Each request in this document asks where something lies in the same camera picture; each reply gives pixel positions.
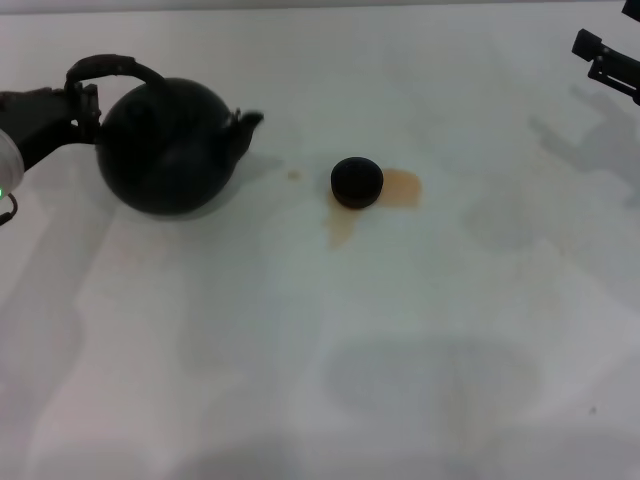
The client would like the small dark brown teacup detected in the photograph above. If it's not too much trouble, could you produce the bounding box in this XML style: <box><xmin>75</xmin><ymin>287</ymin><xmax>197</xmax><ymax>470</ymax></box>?
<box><xmin>329</xmin><ymin>156</ymin><xmax>385</xmax><ymax>209</ymax></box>

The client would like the large brown tea puddle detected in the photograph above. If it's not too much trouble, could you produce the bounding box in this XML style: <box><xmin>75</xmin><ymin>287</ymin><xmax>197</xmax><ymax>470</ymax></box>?
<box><xmin>321</xmin><ymin>168</ymin><xmax>424</xmax><ymax>250</ymax></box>

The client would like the black round teapot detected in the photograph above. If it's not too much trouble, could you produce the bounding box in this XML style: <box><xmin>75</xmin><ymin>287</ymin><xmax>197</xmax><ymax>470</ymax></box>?
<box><xmin>64</xmin><ymin>53</ymin><xmax>265</xmax><ymax>219</ymax></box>

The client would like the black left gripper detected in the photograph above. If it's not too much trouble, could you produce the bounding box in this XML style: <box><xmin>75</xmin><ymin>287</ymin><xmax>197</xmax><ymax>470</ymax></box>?
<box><xmin>0</xmin><ymin>81</ymin><xmax>103</xmax><ymax>172</ymax></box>

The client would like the dark thin cable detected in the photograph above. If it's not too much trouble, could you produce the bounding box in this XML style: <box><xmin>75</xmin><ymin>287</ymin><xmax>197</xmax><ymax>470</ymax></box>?
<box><xmin>0</xmin><ymin>193</ymin><xmax>19</xmax><ymax>227</ymax></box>

